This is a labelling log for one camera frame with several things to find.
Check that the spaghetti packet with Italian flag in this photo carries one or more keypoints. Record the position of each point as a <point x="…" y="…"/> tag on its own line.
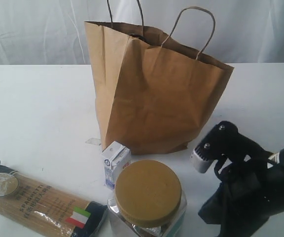
<point x="45" y="209"/>

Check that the clear jar with yellow lid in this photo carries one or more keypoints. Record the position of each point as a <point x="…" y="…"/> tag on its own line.
<point x="147" y="201"/>

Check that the clear tape piece on table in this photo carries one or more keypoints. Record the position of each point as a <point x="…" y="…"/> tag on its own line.
<point x="93" y="141"/>

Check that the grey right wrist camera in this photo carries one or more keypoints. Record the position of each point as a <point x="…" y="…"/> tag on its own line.
<point x="224" y="141"/>

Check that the small white blue milk carton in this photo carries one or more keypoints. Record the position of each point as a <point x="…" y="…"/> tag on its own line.
<point x="115" y="157"/>

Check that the white backdrop curtain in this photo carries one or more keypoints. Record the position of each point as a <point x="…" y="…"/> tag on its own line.
<point x="52" y="31"/>

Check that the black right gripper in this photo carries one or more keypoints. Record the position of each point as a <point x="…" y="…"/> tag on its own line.
<point x="249" y="193"/>

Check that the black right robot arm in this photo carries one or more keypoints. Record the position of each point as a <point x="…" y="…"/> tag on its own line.
<point x="249" y="194"/>

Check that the brown paper bag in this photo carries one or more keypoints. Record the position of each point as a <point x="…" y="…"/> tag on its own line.
<point x="153" y="94"/>

